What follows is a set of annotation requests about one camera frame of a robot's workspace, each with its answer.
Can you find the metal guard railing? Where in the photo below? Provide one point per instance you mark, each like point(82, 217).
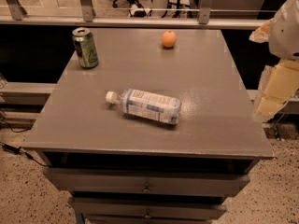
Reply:
point(89, 13)

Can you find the grey drawer cabinet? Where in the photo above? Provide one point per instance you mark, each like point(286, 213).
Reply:
point(150, 135)

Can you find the blue label plastic bottle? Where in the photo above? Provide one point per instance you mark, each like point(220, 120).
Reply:
point(146, 105)

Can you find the top grey drawer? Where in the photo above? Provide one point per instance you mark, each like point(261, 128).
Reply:
point(184, 184)

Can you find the grey drawer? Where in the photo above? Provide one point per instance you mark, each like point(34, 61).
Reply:
point(184, 184)
point(146, 209)

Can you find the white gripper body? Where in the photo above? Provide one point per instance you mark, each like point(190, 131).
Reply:
point(285, 34)

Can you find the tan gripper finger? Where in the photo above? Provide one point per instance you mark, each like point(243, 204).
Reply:
point(276, 86)
point(261, 34)

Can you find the green soda can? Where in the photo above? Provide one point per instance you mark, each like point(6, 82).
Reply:
point(85, 47)

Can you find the lower grey drawer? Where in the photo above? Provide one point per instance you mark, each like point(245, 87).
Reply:
point(146, 209)

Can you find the orange fruit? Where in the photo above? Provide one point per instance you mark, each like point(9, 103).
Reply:
point(169, 39)

